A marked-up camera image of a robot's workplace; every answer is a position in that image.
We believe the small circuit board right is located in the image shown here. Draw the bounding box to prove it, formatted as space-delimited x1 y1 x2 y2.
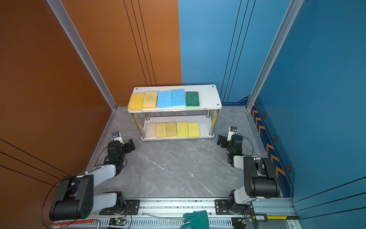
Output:
231 218 252 229

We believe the yellow foam sponge front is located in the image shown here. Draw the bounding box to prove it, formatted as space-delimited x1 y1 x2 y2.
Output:
156 122 167 138

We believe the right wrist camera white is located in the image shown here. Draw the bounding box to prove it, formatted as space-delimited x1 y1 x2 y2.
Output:
227 126 237 142

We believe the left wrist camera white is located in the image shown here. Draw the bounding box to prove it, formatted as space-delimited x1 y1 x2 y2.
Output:
112 131 124 144

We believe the small circuit board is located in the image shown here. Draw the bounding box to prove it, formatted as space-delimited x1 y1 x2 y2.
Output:
108 218 127 229
231 218 252 229

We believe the thick yellow sponge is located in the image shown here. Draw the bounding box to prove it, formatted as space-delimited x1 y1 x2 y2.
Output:
128 93 144 111

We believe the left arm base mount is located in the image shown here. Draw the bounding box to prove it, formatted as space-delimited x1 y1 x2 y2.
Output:
99 199 140 216

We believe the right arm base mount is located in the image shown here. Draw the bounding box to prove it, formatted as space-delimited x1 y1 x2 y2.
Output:
214 199 254 215

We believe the small circuit board left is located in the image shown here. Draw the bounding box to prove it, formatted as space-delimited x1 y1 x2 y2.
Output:
108 218 127 229

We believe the white two-tier shelf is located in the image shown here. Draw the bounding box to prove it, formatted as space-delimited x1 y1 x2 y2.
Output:
128 85 222 141

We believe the yellow foam sponge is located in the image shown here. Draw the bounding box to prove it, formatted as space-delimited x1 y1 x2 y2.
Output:
166 122 177 137
156 122 167 138
143 91 158 109

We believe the green scouring sponge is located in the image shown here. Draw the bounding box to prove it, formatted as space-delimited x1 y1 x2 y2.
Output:
186 92 200 109

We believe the yellow-green sponge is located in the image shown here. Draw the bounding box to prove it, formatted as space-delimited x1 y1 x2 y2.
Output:
188 122 200 138
177 122 189 138

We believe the pale pink foam sponge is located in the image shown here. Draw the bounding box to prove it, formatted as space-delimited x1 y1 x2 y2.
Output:
144 123 156 138

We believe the green rubber glove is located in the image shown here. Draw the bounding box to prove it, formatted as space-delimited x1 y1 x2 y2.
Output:
180 210 209 229

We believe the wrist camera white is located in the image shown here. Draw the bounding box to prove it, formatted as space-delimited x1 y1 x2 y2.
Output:
112 131 124 144
227 126 237 142

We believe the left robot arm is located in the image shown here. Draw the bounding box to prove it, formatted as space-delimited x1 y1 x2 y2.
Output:
49 139 135 221

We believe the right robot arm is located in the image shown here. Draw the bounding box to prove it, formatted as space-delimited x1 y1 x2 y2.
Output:
217 135 281 214

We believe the blue sponge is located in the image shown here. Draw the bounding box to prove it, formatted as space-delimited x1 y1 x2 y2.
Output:
171 89 186 107
157 91 172 109

